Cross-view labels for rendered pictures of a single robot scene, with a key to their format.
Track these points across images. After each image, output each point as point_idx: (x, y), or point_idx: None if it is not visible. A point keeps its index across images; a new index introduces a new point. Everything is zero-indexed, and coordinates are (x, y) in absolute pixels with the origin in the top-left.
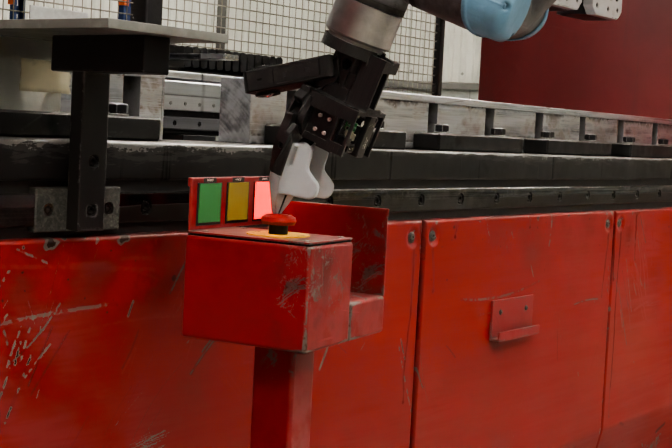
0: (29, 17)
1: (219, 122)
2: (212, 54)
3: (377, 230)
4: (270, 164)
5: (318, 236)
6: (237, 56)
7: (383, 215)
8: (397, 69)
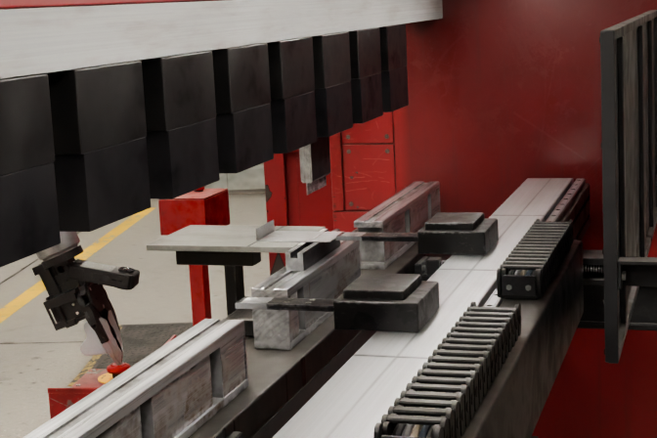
0: (274, 227)
1: (246, 367)
2: (259, 297)
3: (57, 404)
4: (118, 327)
5: (92, 382)
6: (236, 303)
7: (52, 392)
8: (33, 272)
